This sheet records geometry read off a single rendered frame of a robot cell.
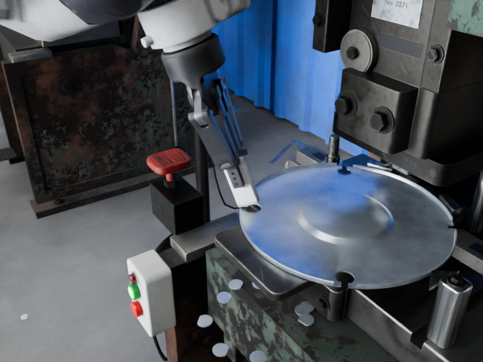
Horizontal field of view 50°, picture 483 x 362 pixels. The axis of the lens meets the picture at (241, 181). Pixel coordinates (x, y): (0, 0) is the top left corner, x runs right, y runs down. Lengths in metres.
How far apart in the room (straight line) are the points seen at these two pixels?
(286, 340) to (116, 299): 1.08
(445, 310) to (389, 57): 0.30
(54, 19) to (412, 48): 0.39
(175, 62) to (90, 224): 1.56
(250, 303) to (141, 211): 1.41
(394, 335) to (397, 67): 0.33
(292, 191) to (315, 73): 1.90
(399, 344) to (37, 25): 0.57
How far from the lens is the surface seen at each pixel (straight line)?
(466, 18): 0.54
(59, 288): 1.86
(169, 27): 0.60
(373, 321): 0.73
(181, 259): 0.90
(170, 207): 0.89
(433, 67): 0.58
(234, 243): 0.66
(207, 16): 0.61
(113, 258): 1.93
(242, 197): 0.71
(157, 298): 0.89
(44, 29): 0.61
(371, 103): 0.65
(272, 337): 0.78
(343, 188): 0.79
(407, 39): 0.64
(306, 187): 0.78
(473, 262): 0.75
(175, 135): 2.32
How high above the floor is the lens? 1.18
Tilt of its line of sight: 31 degrees down
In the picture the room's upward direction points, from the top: straight up
